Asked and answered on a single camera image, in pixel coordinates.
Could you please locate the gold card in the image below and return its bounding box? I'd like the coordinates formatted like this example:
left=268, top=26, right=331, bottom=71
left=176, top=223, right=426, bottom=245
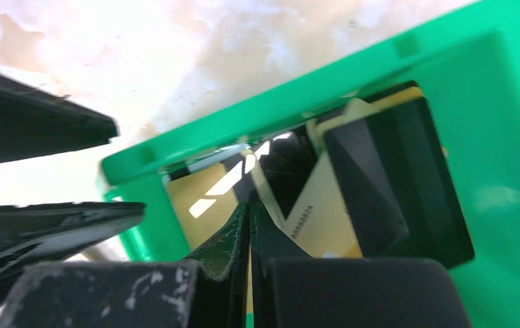
left=166, top=154, right=257, bottom=250
left=245, top=86, right=422, bottom=258

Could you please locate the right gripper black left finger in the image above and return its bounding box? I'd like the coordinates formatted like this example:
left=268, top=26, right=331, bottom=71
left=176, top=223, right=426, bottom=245
left=0, top=201, right=251, bottom=328

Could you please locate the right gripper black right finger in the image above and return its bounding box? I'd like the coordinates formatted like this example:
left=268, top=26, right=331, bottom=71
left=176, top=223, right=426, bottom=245
left=249, top=202, right=471, bottom=327

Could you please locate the gold card in bin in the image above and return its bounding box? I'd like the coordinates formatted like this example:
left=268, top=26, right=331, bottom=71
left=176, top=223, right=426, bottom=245
left=166, top=154, right=257, bottom=250

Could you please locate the dark grey credit card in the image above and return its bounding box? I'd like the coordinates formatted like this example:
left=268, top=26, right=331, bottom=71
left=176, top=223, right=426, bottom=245
left=323, top=98, right=475, bottom=269

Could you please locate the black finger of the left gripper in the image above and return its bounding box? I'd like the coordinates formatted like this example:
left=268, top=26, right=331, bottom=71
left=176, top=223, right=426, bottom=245
left=0, top=75, right=118, bottom=163
left=0, top=202, right=145, bottom=305

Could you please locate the green plastic bin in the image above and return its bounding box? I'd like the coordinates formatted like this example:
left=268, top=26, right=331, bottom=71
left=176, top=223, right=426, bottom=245
left=100, top=1, right=520, bottom=327

